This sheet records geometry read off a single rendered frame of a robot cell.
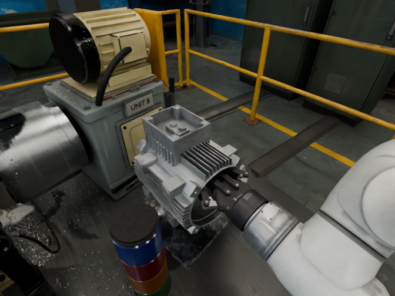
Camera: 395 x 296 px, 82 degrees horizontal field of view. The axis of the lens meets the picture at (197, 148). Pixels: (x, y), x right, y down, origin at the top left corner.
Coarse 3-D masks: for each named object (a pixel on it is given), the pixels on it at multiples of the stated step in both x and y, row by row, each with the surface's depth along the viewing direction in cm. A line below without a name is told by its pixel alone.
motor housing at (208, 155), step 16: (208, 144) 50; (160, 160) 50; (192, 160) 45; (208, 160) 44; (224, 160) 45; (144, 176) 53; (160, 176) 47; (192, 176) 45; (208, 176) 43; (160, 192) 48; (208, 192) 59; (176, 208) 45; (192, 208) 55; (192, 224) 47; (208, 224) 54
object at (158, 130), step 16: (160, 112) 53; (176, 112) 54; (144, 128) 52; (160, 128) 53; (176, 128) 51; (192, 128) 53; (208, 128) 49; (160, 144) 48; (176, 144) 45; (192, 144) 48; (176, 160) 47
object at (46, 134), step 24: (0, 120) 56; (24, 120) 58; (48, 120) 60; (0, 144) 53; (24, 144) 56; (48, 144) 59; (72, 144) 64; (0, 168) 52; (24, 168) 55; (48, 168) 60; (72, 168) 65; (24, 192) 58
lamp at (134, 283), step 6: (162, 270) 33; (156, 276) 32; (162, 276) 34; (132, 282) 33; (138, 282) 32; (144, 282) 32; (150, 282) 32; (156, 282) 33; (162, 282) 35; (138, 288) 33; (144, 288) 33; (150, 288) 33; (156, 288) 34
